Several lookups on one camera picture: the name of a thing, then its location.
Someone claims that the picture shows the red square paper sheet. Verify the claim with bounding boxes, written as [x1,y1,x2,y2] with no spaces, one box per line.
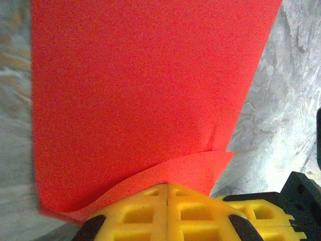
[31,0,283,224]

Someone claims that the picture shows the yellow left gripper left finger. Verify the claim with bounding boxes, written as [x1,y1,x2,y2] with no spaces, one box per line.
[75,183,168,241]

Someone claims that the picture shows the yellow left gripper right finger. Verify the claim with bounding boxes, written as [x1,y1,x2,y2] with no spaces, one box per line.
[167,183,261,241]

